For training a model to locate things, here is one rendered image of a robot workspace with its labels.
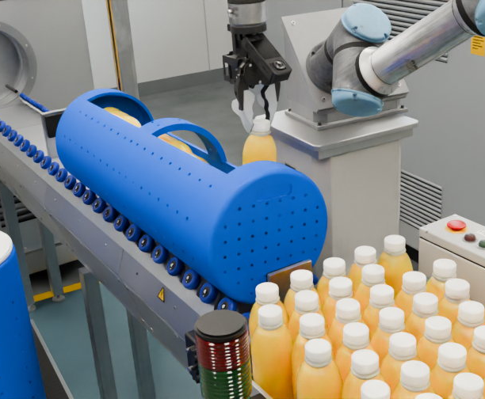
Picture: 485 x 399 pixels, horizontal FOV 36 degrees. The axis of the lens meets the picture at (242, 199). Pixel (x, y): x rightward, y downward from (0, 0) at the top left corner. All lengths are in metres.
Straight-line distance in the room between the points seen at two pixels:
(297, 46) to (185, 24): 5.03
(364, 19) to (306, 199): 0.50
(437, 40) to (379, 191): 0.55
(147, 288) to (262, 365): 0.63
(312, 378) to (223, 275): 0.38
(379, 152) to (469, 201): 1.35
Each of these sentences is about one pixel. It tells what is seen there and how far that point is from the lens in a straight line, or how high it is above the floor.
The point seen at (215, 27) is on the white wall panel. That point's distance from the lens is 7.09.
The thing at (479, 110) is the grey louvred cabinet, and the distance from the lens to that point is 3.09.
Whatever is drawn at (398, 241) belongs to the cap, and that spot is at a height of 1.10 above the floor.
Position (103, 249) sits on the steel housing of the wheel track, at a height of 0.86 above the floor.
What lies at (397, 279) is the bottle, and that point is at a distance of 1.43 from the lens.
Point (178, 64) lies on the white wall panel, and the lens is 6.99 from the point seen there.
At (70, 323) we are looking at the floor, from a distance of 3.42.
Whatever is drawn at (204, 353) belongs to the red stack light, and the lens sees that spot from 0.89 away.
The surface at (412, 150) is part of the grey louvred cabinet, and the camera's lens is 3.45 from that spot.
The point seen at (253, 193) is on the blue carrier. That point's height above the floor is 1.20.
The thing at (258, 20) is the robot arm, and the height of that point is 1.50.
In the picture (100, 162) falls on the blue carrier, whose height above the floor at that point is 1.14.
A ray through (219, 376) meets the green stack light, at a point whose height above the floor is 1.20.
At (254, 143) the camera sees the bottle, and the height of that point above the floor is 1.26.
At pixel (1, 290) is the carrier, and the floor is 0.97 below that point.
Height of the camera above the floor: 1.73
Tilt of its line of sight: 23 degrees down
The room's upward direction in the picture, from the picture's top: 4 degrees counter-clockwise
